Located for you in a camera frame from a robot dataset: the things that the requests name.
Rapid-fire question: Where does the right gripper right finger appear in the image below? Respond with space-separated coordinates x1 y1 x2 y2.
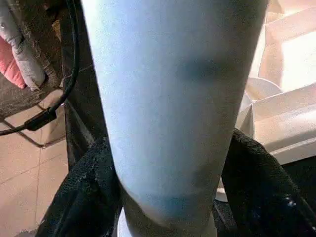
221 128 316 237

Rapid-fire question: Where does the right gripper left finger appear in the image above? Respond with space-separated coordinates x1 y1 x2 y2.
36 135 125 237

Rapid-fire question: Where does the white plastic table top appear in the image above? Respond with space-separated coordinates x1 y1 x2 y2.
214 0 316 202

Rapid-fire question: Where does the white plastic table leg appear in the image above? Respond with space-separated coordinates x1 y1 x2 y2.
80 0 271 237

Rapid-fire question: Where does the black mat cloth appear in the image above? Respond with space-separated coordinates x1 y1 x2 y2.
59 0 316 213

